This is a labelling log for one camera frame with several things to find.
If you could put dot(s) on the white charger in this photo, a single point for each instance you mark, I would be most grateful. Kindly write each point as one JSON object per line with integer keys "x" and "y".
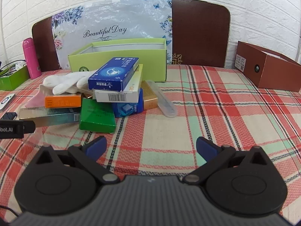
{"x": 20, "y": 64}

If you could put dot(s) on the brown shoe box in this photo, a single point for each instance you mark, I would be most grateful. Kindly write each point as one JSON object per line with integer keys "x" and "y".
{"x": 270, "y": 75}

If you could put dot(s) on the long silver teal box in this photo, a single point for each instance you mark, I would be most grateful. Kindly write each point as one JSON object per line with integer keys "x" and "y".
{"x": 47, "y": 117}

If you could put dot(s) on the clear plastic case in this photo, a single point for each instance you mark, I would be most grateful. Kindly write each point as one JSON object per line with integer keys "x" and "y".
{"x": 165, "y": 101}

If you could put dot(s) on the dark green storage box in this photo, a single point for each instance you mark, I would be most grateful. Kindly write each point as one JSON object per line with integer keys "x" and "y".
{"x": 11, "y": 81}

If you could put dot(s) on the white round-button device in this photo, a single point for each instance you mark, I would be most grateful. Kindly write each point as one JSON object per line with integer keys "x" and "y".
{"x": 5, "y": 101}

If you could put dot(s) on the brown wooden headboard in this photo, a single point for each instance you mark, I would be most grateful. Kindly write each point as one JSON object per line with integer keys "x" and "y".
{"x": 199, "y": 33}

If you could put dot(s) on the light green box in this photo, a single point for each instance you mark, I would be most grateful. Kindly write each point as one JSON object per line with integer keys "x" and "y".
{"x": 150, "y": 63}

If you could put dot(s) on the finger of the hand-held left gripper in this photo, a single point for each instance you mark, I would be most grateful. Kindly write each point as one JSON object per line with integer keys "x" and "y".
{"x": 29, "y": 126}

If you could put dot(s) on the green medicine box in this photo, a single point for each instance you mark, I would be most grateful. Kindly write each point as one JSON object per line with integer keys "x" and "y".
{"x": 96, "y": 118}

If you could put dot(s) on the small blue box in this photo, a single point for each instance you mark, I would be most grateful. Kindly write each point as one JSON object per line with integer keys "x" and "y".
{"x": 127, "y": 109}

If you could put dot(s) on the floral plastic bedding package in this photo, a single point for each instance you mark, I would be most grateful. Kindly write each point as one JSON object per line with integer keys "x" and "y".
{"x": 105, "y": 16}

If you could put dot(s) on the plaid bed sheet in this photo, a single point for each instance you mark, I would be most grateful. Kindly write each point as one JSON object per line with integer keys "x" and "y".
{"x": 211, "y": 113}

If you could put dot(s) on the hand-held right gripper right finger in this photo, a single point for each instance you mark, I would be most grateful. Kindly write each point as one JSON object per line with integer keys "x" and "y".
{"x": 207, "y": 147}

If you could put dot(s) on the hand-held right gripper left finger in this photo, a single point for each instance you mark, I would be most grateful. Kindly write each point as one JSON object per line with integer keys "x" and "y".
{"x": 96, "y": 146}

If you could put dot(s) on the tan gold box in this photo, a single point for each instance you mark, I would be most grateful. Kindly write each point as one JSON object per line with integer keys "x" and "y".
{"x": 149, "y": 97}

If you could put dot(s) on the pink thermos bottle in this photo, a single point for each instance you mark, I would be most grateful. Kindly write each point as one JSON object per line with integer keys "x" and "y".
{"x": 31, "y": 58}

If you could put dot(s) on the orange box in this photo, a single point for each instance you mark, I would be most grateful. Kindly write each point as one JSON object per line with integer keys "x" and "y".
{"x": 63, "y": 101}

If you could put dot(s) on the dark blue medicine box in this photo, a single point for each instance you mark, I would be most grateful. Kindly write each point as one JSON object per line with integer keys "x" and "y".
{"x": 110, "y": 73}

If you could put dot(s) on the white yellow medicine box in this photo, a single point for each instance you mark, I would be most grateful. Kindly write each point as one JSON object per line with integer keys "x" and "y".
{"x": 132, "y": 88}

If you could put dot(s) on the white glove pink cuff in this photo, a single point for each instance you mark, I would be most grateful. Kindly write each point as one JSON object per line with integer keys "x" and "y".
{"x": 65, "y": 82}

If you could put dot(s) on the black flat device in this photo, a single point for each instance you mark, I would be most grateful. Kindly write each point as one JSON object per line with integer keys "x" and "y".
{"x": 9, "y": 116}

